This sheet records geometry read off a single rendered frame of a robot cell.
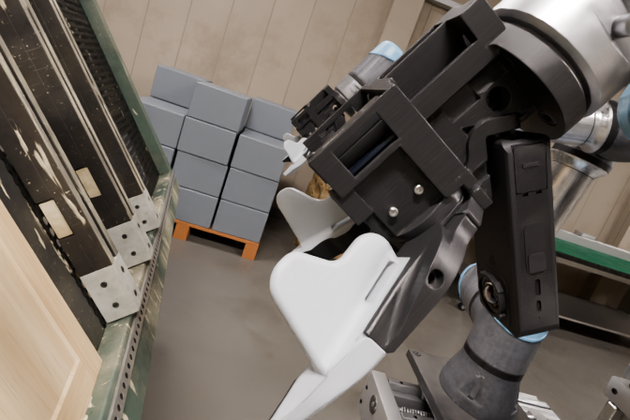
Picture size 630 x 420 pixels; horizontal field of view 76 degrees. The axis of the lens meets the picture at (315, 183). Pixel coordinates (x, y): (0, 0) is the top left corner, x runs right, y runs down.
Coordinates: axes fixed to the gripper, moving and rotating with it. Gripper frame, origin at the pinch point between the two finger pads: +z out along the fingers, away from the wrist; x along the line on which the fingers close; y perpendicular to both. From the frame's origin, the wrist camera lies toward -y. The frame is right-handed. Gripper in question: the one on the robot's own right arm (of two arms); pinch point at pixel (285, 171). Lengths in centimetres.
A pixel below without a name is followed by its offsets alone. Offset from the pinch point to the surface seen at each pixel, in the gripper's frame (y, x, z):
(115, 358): -0.6, 19.1, 45.8
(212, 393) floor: -68, -80, 113
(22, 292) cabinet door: 19, 29, 38
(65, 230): 23.3, 8.7, 38.5
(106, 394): -2, 28, 45
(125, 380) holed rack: -4, 22, 46
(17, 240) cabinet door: 25.7, 23.9, 35.4
